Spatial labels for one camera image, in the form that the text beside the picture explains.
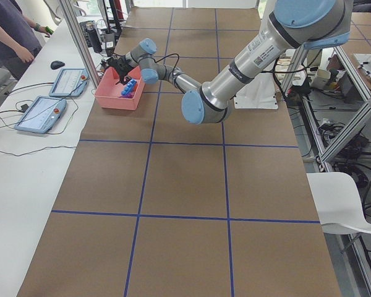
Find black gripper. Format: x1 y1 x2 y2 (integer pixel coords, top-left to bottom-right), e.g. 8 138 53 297
108 55 134 85

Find far teach pendant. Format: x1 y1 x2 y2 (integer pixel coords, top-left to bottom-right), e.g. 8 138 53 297
49 68 89 97

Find teach pendant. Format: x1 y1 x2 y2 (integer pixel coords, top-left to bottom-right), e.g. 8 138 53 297
14 96 67 134
49 68 89 97

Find person in dark shirt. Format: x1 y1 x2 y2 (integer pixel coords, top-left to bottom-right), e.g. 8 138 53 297
0 0 53 80

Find pink plastic box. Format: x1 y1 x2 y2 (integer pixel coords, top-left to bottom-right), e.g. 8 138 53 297
95 66 145 111

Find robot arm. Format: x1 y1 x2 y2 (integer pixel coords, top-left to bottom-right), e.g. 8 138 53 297
107 0 353 124

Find black computer mouse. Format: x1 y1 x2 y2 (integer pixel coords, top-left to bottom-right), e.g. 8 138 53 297
50 60 65 70

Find long blue block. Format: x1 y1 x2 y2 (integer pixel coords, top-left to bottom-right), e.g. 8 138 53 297
121 79 138 95

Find black bottle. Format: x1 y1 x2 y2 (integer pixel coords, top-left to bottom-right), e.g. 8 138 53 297
86 22 102 53

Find aluminium frame post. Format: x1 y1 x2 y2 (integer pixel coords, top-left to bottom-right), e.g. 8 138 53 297
59 0 100 88

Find near teach pendant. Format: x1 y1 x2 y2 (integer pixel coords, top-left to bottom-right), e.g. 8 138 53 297
14 96 67 134

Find white chair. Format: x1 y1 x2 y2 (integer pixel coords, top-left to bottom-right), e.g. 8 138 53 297
307 172 371 235

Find purple block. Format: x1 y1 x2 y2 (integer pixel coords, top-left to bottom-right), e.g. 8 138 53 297
120 93 134 99

